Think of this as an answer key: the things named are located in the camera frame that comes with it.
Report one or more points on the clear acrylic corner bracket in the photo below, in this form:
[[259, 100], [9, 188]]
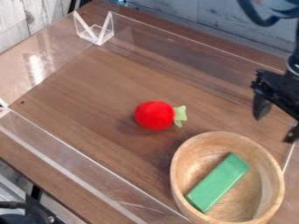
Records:
[[95, 34]]

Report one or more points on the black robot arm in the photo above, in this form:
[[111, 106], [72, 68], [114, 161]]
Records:
[[292, 60]]

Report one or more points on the brown wooden bowl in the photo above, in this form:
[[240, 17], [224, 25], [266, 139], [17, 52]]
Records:
[[252, 200]]

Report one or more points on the green rectangular block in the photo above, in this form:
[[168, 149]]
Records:
[[210, 190]]

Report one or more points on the black clamp with cable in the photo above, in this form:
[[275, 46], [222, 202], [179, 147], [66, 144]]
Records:
[[27, 212]]

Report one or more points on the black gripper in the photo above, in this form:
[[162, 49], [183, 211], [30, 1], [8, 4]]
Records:
[[276, 89]]

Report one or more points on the red plush tomato toy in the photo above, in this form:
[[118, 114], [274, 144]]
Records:
[[158, 115]]

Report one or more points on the clear acrylic front wall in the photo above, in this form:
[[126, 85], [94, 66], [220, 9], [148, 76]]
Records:
[[96, 194]]

